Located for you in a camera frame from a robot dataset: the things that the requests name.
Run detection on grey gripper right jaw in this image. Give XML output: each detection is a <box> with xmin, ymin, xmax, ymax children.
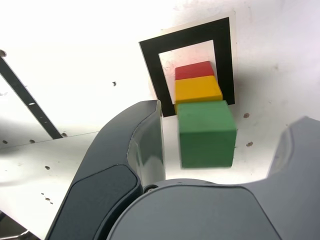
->
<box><xmin>106</xmin><ymin>115</ymin><xmax>320</xmax><ymax>240</ymax></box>

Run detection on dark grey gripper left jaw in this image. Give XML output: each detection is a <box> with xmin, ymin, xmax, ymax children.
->
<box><xmin>46</xmin><ymin>99</ymin><xmax>166</xmax><ymax>240</ymax></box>

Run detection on green cube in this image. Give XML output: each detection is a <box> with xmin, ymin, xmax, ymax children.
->
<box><xmin>176</xmin><ymin>99</ymin><xmax>238</xmax><ymax>169</ymax></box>

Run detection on yellow cube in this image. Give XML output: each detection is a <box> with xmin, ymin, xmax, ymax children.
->
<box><xmin>174</xmin><ymin>75</ymin><xmax>224</xmax><ymax>105</ymax></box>

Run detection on red cube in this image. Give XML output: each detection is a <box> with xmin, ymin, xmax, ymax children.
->
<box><xmin>174</xmin><ymin>60</ymin><xmax>215</xmax><ymax>81</ymax></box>

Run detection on black tape square outline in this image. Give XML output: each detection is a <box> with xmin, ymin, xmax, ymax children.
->
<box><xmin>138</xmin><ymin>16</ymin><xmax>236</xmax><ymax>118</ymax></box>

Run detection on black tape strip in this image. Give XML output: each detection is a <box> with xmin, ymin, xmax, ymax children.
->
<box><xmin>0</xmin><ymin>56</ymin><xmax>63</xmax><ymax>140</ymax></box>

